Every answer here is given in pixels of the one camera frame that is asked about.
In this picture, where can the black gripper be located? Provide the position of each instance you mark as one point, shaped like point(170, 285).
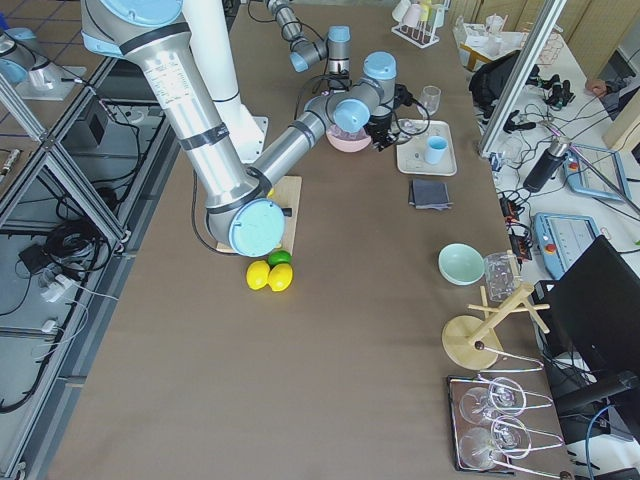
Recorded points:
point(380, 125)

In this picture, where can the pink bowl of ice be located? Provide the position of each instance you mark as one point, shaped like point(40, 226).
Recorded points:
point(347, 142)

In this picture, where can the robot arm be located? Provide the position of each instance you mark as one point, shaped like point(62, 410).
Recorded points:
point(312, 40)
point(183, 51)

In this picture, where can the light blue cup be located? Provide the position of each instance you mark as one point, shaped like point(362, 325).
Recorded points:
point(436, 147)

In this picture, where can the wooden cup tree stand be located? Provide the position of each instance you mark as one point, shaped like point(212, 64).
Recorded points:
point(472, 343)

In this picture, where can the cream rabbit tray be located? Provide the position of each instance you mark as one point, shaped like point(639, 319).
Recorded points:
point(425, 148)

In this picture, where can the grey folded cloth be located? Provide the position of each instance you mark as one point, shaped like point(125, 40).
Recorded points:
point(429, 194)

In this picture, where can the clear wine glass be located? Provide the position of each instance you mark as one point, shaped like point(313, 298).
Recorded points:
point(430, 101)

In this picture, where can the bamboo cutting board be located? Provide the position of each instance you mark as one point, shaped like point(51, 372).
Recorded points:
point(266, 224)

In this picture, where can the mint green bowl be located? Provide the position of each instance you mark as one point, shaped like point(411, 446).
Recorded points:
point(460, 264)

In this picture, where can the green lime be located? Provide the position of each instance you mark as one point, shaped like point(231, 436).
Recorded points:
point(279, 257)

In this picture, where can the lower yellow lemon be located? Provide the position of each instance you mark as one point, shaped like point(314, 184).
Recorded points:
point(280, 277)

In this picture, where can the yellow lemon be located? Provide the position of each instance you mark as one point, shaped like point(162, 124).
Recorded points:
point(280, 277)
point(257, 274)

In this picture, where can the glass mug on stand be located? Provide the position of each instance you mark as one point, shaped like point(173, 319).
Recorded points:
point(502, 275)

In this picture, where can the upper yellow lemon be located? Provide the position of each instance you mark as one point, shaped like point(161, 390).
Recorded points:
point(257, 274)

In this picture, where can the teach pendant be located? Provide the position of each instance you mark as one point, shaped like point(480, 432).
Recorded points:
point(561, 239)

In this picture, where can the black monitor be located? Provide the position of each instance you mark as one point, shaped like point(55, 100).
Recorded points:
point(596, 302)

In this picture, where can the hanging wine glass upper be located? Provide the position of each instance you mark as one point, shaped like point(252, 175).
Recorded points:
point(487, 400)

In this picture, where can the hanging wine glass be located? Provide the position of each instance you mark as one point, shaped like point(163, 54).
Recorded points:
point(487, 400)
point(498, 447)

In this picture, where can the hanging wine glass lower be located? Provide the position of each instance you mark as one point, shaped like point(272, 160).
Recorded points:
point(498, 447)

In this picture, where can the white wire rack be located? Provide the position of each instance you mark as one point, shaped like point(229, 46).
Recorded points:
point(418, 21)

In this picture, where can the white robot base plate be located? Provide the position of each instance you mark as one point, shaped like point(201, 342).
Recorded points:
point(253, 142)

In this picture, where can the black tray frame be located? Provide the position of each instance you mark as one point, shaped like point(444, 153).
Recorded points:
point(456, 387)

